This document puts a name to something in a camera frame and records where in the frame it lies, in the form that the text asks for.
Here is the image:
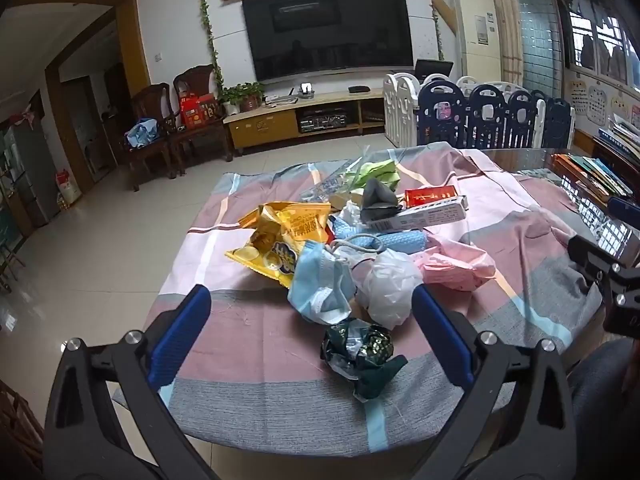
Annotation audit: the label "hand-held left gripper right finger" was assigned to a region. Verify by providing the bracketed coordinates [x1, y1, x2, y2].
[410, 285, 586, 480]

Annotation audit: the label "wooden television cabinet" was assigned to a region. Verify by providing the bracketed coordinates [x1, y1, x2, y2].
[222, 87, 388, 156]

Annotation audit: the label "red gift box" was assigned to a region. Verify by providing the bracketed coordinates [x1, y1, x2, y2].
[180, 94, 221, 129]

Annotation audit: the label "grey refrigerator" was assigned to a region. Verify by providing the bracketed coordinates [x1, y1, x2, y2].
[0, 120, 62, 229]

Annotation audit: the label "clear plastic wrapper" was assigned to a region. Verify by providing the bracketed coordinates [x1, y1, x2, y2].
[300, 157, 366, 203]

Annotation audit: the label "white sack with red print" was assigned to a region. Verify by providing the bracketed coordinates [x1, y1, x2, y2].
[55, 170, 84, 205]

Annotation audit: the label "dark green foil wrapper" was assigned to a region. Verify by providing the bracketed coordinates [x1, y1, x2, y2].
[320, 319, 408, 402]

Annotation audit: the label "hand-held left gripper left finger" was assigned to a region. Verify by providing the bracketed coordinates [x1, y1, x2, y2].
[42, 284, 221, 480]

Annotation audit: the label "black monitor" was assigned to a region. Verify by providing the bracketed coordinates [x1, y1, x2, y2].
[415, 59, 454, 84]

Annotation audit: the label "barred window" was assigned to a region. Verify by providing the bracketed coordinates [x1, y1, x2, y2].
[555, 0, 640, 82]

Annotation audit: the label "potted green plant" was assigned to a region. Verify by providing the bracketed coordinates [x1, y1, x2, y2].
[219, 82, 266, 116]

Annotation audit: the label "pink plastic bag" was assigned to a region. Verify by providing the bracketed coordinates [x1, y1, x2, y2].
[412, 235, 497, 293]

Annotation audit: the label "black stereo amplifier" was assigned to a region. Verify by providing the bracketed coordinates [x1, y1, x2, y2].
[299, 112, 350, 134]

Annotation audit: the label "green plastic bag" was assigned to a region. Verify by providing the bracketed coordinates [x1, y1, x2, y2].
[345, 159, 402, 196]

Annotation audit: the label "plaid pink grey cloth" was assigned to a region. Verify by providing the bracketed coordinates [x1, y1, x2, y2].
[112, 146, 608, 466]

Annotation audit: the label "beige curtain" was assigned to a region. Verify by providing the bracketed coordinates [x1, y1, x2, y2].
[475, 0, 524, 83]

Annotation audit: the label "white plastic bag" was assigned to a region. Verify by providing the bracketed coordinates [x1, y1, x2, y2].
[352, 249, 426, 330]

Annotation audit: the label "row of colourful books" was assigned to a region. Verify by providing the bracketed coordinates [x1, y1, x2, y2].
[550, 152, 634, 202]

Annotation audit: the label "green vine garland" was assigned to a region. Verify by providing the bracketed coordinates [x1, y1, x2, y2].
[425, 0, 446, 59]
[196, 0, 224, 97]

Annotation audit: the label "blue face mask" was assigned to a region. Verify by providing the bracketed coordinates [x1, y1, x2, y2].
[287, 239, 357, 325]

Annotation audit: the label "yellow snack bag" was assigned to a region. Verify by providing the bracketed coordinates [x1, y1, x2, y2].
[224, 201, 333, 288]

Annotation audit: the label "stack of shelf books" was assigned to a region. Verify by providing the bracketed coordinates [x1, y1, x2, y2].
[597, 114, 640, 157]

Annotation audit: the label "red cigarette box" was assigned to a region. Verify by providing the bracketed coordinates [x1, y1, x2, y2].
[404, 185, 460, 209]

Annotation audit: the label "white ointment box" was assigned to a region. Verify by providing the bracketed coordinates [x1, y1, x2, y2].
[370, 196, 468, 233]

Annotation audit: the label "person's grey trouser leg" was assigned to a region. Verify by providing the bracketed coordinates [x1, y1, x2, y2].
[565, 337, 640, 480]

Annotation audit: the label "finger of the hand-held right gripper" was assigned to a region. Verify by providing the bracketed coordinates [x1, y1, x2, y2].
[567, 234, 626, 281]
[606, 196, 640, 231]

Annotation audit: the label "blue plastic bag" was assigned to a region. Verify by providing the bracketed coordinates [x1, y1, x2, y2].
[125, 119, 161, 149]

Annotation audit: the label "large black television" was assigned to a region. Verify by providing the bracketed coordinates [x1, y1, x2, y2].
[242, 0, 415, 83]

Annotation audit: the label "cream standing air conditioner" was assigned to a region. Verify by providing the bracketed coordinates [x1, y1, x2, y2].
[455, 0, 502, 83]

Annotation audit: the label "dark wooden chair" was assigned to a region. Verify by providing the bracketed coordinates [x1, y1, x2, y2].
[122, 84, 174, 192]
[167, 65, 234, 177]

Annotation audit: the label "white and navy playpen fence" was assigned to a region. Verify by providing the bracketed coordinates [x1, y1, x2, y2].
[384, 72, 576, 150]

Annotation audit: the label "blue dotted cloth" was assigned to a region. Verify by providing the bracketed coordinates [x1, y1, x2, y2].
[334, 217, 428, 255]

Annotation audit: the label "dark grey cloth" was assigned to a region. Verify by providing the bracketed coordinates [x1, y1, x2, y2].
[360, 178, 405, 223]

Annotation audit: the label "wall learning charts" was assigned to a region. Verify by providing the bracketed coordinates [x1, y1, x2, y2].
[567, 79, 630, 117]

